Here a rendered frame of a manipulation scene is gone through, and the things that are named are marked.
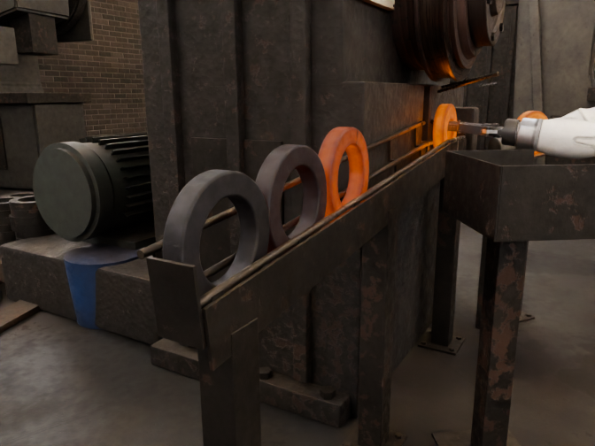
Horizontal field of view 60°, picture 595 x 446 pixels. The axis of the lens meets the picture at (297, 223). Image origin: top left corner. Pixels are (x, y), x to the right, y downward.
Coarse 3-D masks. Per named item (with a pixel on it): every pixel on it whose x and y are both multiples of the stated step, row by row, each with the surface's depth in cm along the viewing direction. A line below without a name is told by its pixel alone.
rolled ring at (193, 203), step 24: (192, 192) 62; (216, 192) 64; (240, 192) 68; (168, 216) 62; (192, 216) 61; (240, 216) 73; (264, 216) 74; (168, 240) 61; (192, 240) 61; (240, 240) 74; (264, 240) 75; (192, 264) 62; (240, 264) 73
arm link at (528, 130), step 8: (528, 120) 143; (536, 120) 143; (520, 128) 143; (528, 128) 142; (536, 128) 141; (520, 136) 143; (528, 136) 142; (536, 136) 141; (520, 144) 145; (528, 144) 143; (536, 144) 142
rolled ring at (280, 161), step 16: (288, 144) 82; (272, 160) 77; (288, 160) 78; (304, 160) 82; (320, 160) 87; (272, 176) 76; (288, 176) 79; (304, 176) 87; (320, 176) 87; (272, 192) 75; (304, 192) 89; (320, 192) 88; (272, 208) 76; (304, 208) 89; (320, 208) 89; (272, 224) 76; (304, 224) 88; (272, 240) 77; (288, 240) 81
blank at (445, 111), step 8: (440, 104) 155; (448, 104) 154; (440, 112) 152; (448, 112) 153; (440, 120) 151; (448, 120) 154; (456, 120) 161; (440, 128) 151; (440, 136) 151; (448, 136) 160
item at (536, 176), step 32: (448, 160) 114; (480, 160) 98; (512, 160) 117; (448, 192) 115; (480, 192) 98; (512, 192) 91; (544, 192) 92; (576, 192) 92; (480, 224) 99; (512, 224) 93; (544, 224) 93; (576, 224) 94; (512, 256) 108; (512, 288) 109; (512, 320) 111; (480, 352) 118; (512, 352) 113; (480, 384) 118; (512, 384) 115; (480, 416) 119
